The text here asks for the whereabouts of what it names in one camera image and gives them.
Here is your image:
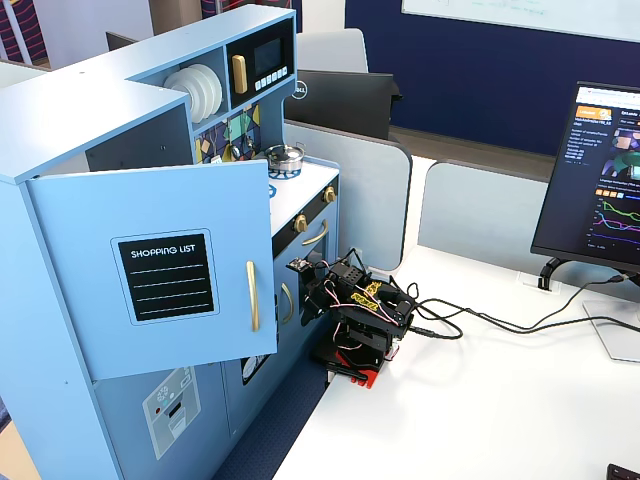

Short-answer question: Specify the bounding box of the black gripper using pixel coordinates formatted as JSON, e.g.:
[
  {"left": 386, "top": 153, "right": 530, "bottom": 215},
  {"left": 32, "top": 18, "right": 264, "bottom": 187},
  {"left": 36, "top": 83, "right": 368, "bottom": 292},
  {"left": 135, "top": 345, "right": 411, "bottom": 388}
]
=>
[{"left": 298, "top": 269, "right": 347, "bottom": 327}]

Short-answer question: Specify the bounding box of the red black robot base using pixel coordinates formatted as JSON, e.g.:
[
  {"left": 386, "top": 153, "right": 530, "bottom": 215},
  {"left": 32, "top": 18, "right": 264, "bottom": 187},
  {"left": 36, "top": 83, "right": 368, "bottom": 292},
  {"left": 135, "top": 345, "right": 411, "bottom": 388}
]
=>
[{"left": 312, "top": 344, "right": 401, "bottom": 390}]

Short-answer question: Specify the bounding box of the black table clamp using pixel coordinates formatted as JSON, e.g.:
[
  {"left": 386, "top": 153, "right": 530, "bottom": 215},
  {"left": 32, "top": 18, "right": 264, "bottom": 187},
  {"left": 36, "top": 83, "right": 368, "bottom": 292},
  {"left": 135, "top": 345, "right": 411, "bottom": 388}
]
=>
[{"left": 324, "top": 359, "right": 369, "bottom": 385}]

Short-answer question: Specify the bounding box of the grey rounded desk divider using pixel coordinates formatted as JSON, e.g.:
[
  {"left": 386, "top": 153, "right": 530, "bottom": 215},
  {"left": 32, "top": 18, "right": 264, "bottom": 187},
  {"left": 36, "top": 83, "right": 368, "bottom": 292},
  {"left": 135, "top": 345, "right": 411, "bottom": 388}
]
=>
[
  {"left": 417, "top": 159, "right": 556, "bottom": 261},
  {"left": 283, "top": 119, "right": 414, "bottom": 274}
]

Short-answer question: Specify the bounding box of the silver metal pot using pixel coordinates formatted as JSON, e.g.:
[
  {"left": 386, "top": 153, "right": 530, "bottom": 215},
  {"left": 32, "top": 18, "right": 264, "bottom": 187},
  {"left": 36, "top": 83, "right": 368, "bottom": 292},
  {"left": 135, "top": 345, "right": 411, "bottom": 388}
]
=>
[{"left": 263, "top": 142, "right": 308, "bottom": 174}]

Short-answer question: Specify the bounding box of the black Dell monitor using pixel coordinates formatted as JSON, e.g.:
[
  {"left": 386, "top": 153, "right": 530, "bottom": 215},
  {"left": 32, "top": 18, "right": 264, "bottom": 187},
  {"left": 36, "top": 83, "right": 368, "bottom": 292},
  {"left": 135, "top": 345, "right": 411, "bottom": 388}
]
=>
[{"left": 284, "top": 68, "right": 404, "bottom": 142}]

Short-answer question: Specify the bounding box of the blue shopping list door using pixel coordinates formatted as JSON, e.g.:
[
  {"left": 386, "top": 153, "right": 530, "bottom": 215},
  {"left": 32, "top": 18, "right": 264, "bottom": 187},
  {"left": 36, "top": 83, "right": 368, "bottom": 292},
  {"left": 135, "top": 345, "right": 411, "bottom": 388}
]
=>
[{"left": 25, "top": 158, "right": 279, "bottom": 382}]

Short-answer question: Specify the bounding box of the white desk grommet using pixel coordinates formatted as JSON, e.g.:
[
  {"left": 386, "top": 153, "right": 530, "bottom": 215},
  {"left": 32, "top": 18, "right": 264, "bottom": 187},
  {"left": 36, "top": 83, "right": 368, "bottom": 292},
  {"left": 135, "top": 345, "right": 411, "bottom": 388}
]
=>
[{"left": 517, "top": 271, "right": 564, "bottom": 295}]

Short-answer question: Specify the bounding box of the white toy plate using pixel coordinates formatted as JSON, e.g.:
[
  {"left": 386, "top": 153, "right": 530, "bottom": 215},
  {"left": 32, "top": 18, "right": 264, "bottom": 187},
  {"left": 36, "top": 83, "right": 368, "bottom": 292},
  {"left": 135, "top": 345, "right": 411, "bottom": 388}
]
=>
[
  {"left": 163, "top": 69, "right": 195, "bottom": 97},
  {"left": 174, "top": 66, "right": 212, "bottom": 123},
  {"left": 192, "top": 63, "right": 225, "bottom": 124}
]

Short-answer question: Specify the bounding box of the black toy microwave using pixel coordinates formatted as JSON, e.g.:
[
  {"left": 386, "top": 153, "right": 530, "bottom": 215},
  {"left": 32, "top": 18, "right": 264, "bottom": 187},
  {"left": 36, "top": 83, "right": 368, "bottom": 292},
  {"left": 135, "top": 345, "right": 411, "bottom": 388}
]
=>
[{"left": 225, "top": 18, "right": 295, "bottom": 110}]

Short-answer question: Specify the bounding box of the grey office chair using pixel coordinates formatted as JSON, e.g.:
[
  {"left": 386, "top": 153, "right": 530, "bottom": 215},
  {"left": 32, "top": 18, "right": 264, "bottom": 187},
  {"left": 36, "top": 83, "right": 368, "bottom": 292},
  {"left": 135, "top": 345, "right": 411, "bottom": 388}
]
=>
[{"left": 295, "top": 28, "right": 370, "bottom": 75}]

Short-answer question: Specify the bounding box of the monitor with lit screen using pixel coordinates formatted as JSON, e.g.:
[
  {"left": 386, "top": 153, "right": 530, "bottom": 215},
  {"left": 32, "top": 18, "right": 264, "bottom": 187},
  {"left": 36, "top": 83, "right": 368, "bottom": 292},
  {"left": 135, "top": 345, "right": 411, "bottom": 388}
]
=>
[{"left": 529, "top": 80, "right": 640, "bottom": 275}]

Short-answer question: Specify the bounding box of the silver monitor stand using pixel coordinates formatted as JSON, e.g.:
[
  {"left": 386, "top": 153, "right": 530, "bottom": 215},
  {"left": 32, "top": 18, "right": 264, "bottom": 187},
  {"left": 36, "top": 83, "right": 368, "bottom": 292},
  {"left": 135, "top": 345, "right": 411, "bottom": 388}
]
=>
[{"left": 582, "top": 272, "right": 640, "bottom": 364}]

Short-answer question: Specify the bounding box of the blue toy kitchen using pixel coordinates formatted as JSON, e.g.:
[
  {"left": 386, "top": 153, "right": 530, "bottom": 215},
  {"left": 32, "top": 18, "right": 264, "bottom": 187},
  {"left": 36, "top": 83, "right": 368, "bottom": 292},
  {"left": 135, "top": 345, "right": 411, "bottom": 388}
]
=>
[{"left": 0, "top": 3, "right": 342, "bottom": 480}]

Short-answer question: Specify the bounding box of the dark background monitor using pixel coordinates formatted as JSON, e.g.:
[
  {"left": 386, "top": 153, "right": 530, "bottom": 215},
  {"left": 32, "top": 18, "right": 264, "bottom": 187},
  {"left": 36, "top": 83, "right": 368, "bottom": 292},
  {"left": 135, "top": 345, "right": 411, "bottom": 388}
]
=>
[{"left": 104, "top": 30, "right": 140, "bottom": 52}]

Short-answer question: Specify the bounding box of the white whiteboard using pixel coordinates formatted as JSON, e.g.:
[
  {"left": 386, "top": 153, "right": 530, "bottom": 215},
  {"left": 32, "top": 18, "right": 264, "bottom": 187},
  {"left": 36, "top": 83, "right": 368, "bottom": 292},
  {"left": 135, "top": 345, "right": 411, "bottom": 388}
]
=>
[{"left": 399, "top": 0, "right": 640, "bottom": 45}]

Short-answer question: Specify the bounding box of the gold curved cabinet handle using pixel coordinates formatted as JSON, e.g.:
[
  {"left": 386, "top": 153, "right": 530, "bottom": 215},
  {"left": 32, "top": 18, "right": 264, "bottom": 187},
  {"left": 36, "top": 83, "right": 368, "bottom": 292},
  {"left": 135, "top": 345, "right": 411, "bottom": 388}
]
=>
[{"left": 279, "top": 281, "right": 296, "bottom": 326}]

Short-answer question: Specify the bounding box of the gold cupboard door handle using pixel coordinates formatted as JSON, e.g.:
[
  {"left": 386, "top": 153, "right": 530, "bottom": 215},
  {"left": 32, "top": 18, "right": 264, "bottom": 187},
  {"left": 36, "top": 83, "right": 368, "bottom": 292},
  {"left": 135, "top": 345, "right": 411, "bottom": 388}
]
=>
[{"left": 244, "top": 259, "right": 262, "bottom": 333}]

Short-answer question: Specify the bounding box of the gold oven handle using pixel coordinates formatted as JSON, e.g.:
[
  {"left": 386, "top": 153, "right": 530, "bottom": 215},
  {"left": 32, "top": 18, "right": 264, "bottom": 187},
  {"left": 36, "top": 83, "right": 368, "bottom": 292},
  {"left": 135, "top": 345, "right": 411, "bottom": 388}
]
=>
[{"left": 301, "top": 218, "right": 330, "bottom": 247}]

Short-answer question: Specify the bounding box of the gold microwave handle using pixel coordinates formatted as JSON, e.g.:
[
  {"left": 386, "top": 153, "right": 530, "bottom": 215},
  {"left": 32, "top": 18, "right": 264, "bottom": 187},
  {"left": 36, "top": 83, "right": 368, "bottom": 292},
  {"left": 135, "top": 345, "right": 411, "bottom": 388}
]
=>
[{"left": 230, "top": 54, "right": 250, "bottom": 95}]

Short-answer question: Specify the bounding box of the black USB cable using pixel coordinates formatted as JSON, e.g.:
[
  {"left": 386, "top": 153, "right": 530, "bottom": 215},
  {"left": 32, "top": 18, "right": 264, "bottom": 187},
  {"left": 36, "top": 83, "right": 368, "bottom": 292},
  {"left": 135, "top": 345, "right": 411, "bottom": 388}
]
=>
[{"left": 399, "top": 272, "right": 629, "bottom": 335}]

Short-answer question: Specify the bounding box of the striped wall panel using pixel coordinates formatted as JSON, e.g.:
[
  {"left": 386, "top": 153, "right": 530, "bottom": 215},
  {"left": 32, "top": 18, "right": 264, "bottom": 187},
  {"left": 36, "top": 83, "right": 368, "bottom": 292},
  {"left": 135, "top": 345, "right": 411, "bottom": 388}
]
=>
[{"left": 0, "top": 0, "right": 50, "bottom": 65}]

